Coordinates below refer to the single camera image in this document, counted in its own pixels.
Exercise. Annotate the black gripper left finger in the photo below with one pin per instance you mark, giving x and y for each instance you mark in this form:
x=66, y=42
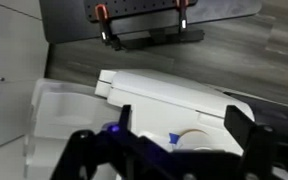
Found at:
x=124, y=116

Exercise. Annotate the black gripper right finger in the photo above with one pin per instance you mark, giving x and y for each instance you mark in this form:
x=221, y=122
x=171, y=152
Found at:
x=239, y=123

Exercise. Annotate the white printer finisher unit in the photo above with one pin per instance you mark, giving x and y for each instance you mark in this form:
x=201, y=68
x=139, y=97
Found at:
x=164, y=96

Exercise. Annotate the grey printer output tray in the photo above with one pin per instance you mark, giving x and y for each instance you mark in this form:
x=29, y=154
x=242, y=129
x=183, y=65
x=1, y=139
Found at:
x=64, y=113

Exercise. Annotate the black cart table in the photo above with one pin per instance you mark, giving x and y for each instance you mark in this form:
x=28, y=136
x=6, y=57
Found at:
x=67, y=23

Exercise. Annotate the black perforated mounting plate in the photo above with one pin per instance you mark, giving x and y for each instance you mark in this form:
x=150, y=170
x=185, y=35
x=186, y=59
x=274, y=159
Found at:
x=134, y=6

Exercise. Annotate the white base cabinet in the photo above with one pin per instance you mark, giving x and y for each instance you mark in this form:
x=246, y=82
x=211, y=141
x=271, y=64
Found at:
x=10, y=43

